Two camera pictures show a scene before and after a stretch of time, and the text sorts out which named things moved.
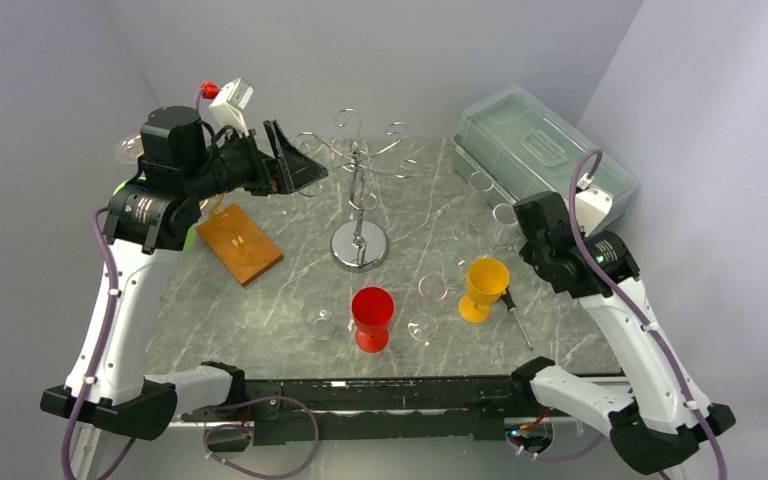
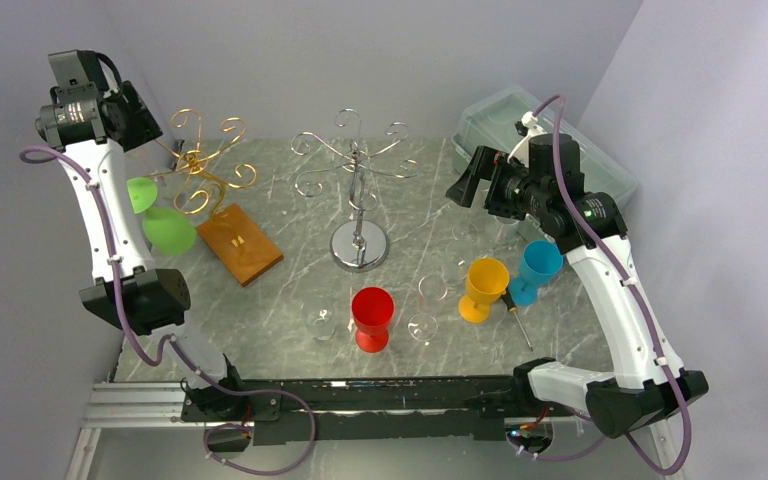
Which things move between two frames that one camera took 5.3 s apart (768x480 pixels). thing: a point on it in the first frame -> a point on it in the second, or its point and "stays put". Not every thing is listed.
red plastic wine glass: (372, 311) stays put
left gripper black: (298, 170) -> (142, 127)
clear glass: (319, 320) stays put
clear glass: (424, 326) stays put
